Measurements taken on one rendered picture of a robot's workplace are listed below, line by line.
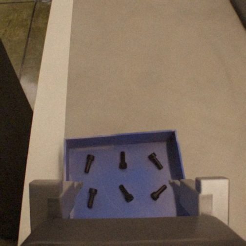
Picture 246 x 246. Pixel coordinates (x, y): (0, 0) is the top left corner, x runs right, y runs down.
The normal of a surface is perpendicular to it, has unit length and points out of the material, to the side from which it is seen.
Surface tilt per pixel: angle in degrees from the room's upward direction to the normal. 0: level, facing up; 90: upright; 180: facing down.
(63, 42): 0
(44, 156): 0
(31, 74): 0
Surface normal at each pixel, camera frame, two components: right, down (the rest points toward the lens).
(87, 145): 0.09, 0.87
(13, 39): 0.01, -0.48
